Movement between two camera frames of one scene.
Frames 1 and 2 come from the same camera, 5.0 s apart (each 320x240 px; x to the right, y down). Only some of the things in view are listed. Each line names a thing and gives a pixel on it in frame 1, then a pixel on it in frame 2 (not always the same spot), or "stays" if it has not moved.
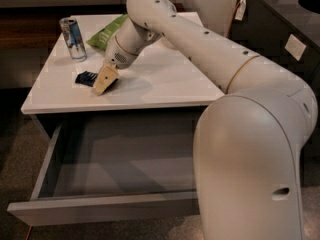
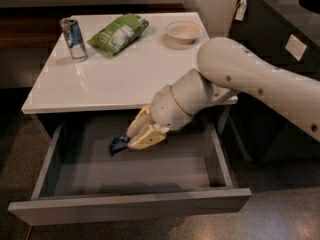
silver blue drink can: x=74 y=39 stays
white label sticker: x=295 y=47 stays
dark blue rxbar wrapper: x=86 y=78 → x=118 y=143
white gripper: x=115 y=56 → x=165 y=110
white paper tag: x=243 y=2 stays
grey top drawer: x=117 y=169 stays
